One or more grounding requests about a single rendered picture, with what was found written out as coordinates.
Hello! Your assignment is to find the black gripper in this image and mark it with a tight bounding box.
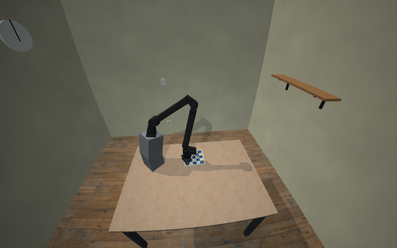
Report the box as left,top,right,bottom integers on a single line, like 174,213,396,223
181,155,191,165

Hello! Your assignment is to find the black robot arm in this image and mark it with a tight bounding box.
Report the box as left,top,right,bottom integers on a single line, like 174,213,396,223
146,95,198,159

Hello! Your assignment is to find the blue and cream chessboard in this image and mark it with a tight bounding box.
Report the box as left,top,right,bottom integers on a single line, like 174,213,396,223
184,150,206,167

